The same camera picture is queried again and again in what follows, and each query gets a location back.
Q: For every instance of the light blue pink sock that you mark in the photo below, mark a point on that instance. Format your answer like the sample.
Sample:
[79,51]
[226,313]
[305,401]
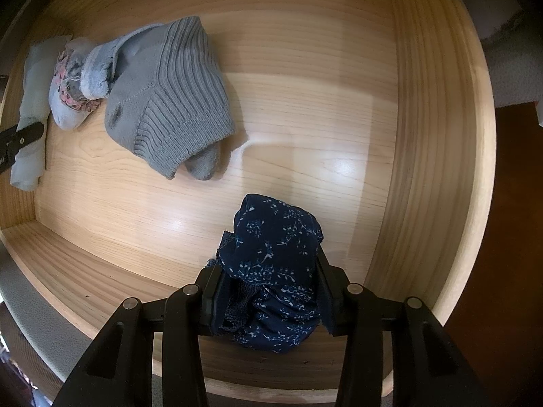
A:
[68,110]

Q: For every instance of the grey-fronted wooden drawer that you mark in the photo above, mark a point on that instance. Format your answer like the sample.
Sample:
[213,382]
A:
[297,114]

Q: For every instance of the pale blue underwear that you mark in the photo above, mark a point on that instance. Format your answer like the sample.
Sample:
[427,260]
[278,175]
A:
[34,89]

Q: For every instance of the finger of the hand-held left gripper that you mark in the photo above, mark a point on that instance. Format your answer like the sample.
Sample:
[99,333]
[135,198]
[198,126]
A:
[21,135]

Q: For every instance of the navy floral underwear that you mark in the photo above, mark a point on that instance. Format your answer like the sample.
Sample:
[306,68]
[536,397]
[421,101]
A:
[271,263]

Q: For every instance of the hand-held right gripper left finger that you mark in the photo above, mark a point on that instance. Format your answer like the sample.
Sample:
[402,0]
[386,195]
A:
[212,301]

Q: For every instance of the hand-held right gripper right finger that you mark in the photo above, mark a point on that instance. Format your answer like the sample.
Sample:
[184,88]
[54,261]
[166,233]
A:
[335,305]

